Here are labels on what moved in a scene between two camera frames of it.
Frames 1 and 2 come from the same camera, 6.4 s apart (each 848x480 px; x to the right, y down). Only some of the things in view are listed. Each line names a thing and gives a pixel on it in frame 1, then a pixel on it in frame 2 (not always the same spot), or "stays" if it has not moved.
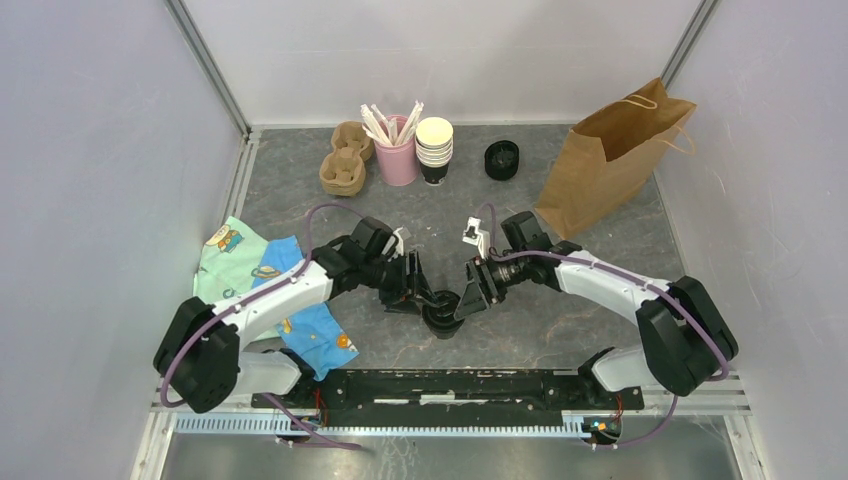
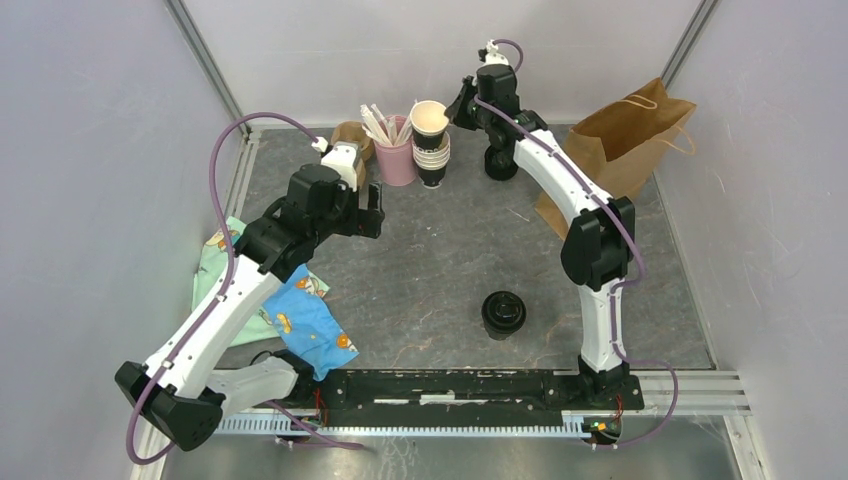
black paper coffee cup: [441, 320] to [503, 312]
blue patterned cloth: [319, 335] stays
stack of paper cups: [434, 148] stays
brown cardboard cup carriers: [343, 169] stays
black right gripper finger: [472, 300] to [458, 110]
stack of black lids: [501, 159] stays
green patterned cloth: [229, 265] stays
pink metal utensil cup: [398, 164] stays
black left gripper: [401, 299] to [364, 222]
